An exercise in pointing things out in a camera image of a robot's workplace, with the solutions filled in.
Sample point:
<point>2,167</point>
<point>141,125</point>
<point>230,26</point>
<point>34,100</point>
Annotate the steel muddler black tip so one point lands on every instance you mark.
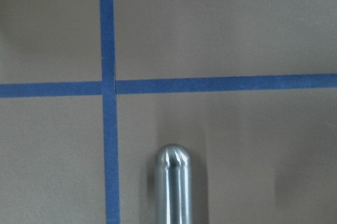
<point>173,185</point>

